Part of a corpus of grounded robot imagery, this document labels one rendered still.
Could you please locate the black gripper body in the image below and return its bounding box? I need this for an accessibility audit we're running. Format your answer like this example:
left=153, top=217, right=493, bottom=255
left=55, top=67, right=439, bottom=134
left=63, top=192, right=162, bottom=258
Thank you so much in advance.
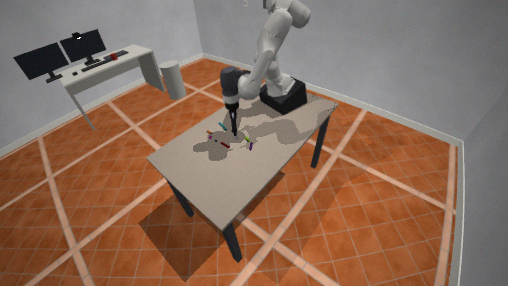
left=225, top=101, right=239, bottom=115

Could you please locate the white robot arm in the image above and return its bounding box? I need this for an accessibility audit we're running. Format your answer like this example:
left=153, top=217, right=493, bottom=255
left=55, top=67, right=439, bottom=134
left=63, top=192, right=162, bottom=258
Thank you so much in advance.
left=220, top=0, right=311, bottom=104

